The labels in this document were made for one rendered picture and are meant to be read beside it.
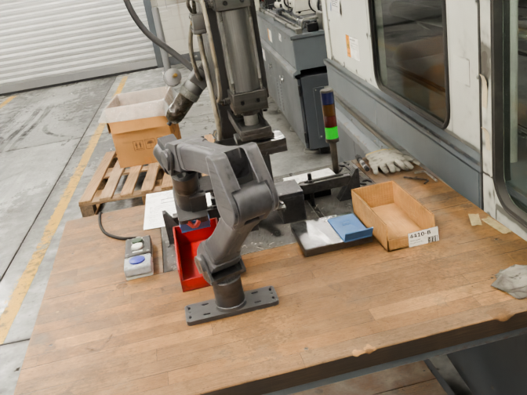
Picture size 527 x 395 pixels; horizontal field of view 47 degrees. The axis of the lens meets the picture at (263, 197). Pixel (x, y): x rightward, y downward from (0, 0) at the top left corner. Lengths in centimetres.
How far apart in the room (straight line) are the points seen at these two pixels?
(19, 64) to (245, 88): 972
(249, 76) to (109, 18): 930
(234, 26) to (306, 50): 317
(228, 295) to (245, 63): 58
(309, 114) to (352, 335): 367
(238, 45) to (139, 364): 78
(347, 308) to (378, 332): 10
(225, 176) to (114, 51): 985
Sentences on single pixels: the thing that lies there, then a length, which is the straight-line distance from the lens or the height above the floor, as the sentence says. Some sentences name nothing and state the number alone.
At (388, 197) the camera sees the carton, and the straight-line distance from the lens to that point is 167.
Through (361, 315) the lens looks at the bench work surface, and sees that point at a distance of 123.
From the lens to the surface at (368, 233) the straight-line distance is 147.
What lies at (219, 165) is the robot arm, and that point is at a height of 128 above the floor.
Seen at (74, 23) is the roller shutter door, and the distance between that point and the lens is 1086.
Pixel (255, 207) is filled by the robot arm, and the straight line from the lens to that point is 102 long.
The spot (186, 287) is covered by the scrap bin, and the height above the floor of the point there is 91.
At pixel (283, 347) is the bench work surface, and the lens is 117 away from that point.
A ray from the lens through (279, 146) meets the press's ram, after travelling 157.
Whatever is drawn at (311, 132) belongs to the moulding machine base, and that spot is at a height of 22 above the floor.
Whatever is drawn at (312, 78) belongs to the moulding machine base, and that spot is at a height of 63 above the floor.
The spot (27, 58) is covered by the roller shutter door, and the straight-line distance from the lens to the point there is 1108.
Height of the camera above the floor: 159
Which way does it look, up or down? 22 degrees down
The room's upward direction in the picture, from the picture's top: 10 degrees counter-clockwise
